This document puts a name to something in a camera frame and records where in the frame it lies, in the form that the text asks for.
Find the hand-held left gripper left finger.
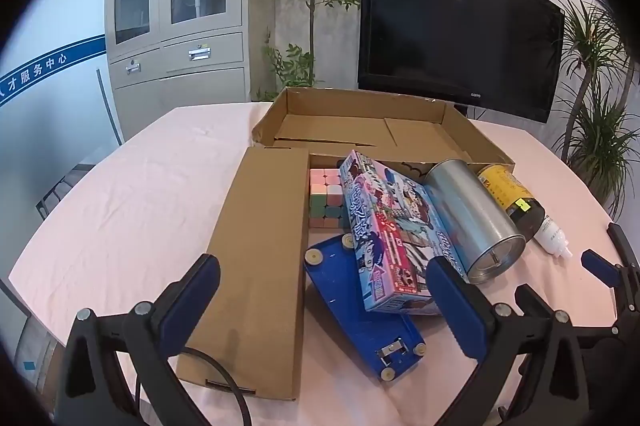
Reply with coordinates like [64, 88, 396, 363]
[54, 253, 221, 426]

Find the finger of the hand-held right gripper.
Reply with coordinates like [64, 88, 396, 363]
[515, 283, 621, 342]
[581, 223, 640, 332]

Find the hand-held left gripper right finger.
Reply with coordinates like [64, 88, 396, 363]
[425, 256, 590, 426]

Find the small white plastic bottle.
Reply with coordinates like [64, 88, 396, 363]
[532, 216, 573, 259]

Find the brown cardboard box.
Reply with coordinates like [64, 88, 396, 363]
[177, 87, 516, 402]

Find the silver metal can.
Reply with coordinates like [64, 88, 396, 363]
[424, 159, 527, 284]

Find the colourful printed toy box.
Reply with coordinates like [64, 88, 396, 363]
[339, 149, 468, 316]

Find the blue plastic case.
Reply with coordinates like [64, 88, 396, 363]
[304, 233, 427, 382]

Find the dark jar with yellow label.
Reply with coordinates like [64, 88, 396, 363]
[475, 162, 546, 241]

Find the pastel puzzle cube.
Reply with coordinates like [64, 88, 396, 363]
[308, 167, 347, 229]

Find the spiky green palm plant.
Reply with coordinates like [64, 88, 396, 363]
[552, 0, 640, 222]

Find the dark chair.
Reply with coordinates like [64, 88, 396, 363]
[35, 163, 96, 217]

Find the grey metal cabinet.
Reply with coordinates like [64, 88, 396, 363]
[104, 0, 251, 142]

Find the black flat screen television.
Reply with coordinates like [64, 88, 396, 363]
[357, 0, 566, 123]

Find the black cable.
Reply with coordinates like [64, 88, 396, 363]
[134, 346, 252, 426]

